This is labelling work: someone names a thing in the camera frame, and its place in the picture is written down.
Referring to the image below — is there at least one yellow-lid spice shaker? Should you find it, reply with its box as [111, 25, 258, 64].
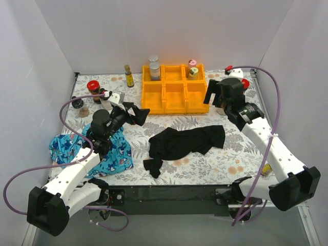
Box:
[188, 67, 199, 80]

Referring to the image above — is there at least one pink-lid spice shaker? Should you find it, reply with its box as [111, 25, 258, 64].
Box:
[188, 59, 197, 69]

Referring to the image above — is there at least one small yellow-label sauce bottle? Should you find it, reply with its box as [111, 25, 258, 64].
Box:
[124, 65, 134, 88]

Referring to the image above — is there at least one red-lid sauce jar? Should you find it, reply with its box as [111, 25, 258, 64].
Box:
[87, 80, 101, 104]
[241, 78, 250, 90]

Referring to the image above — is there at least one blue-label spice jar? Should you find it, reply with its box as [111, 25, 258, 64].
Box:
[149, 62, 160, 81]
[148, 55, 159, 64]

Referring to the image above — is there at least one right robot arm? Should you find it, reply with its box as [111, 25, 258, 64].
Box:
[204, 78, 321, 211]

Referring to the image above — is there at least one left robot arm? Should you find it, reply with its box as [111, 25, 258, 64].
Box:
[27, 102, 150, 236]

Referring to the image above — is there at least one grey-lid spice shaker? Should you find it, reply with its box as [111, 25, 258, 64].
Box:
[217, 108, 225, 115]

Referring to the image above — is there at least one black-cap white bottle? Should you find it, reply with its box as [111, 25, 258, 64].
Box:
[99, 88, 112, 111]

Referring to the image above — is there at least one orange six-compartment bin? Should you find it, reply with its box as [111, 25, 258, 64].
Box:
[141, 64, 209, 115]

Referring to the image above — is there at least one blue shark-print cloth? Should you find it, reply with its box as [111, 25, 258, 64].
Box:
[49, 128, 133, 178]

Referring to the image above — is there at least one black cloth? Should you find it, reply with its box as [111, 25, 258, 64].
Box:
[143, 125, 226, 179]

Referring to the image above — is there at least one small black-cap bottle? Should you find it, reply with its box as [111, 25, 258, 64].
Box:
[71, 99, 90, 118]

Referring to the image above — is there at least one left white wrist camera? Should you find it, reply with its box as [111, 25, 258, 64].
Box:
[109, 90, 125, 110]

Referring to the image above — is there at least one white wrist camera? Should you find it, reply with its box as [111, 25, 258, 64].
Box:
[224, 65, 244, 79]
[109, 90, 125, 110]

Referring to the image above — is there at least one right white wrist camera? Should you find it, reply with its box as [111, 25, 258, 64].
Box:
[224, 65, 244, 79]

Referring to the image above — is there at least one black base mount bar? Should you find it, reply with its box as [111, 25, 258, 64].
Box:
[79, 186, 259, 217]

